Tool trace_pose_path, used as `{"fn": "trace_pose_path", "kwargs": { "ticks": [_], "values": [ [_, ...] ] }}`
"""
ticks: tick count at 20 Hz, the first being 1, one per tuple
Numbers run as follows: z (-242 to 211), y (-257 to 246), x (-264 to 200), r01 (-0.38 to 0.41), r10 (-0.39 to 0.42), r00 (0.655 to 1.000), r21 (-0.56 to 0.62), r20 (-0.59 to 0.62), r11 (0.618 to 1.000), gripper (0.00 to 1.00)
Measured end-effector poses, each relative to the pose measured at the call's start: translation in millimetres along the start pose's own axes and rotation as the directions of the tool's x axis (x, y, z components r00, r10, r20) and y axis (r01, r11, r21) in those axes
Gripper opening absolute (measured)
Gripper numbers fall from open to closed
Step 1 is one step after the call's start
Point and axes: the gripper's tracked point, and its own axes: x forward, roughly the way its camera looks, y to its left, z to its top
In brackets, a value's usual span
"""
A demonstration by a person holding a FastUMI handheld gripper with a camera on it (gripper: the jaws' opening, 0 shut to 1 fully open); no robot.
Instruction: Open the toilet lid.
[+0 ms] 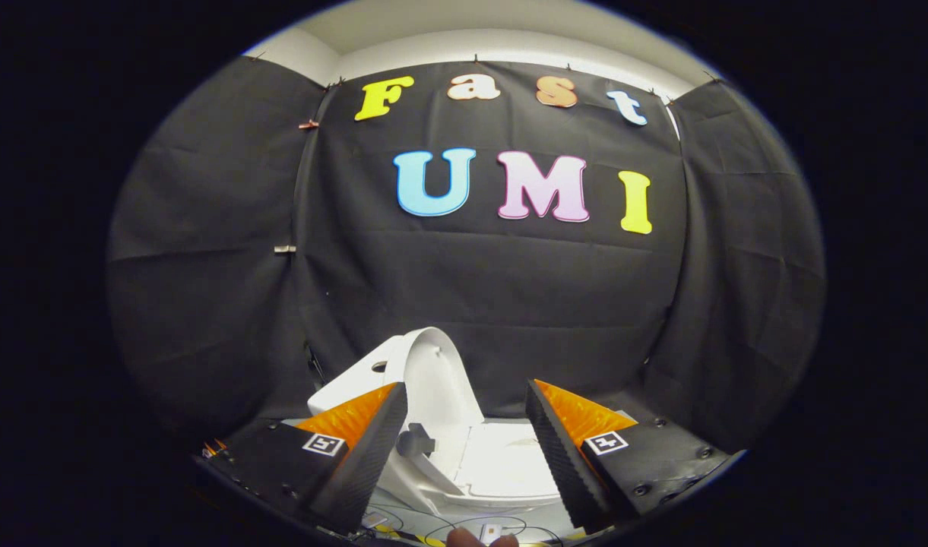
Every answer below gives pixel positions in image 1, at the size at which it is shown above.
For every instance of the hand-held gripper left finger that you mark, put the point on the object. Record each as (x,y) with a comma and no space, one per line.
(372,463)

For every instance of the white toilet tank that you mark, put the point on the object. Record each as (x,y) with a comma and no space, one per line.
(349,387)

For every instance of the black backdrop cloth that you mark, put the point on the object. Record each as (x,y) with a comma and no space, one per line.
(509,304)

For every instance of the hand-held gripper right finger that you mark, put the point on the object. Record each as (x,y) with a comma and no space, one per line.
(559,456)

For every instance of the small white adapter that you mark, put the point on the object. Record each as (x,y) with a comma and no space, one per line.
(495,529)

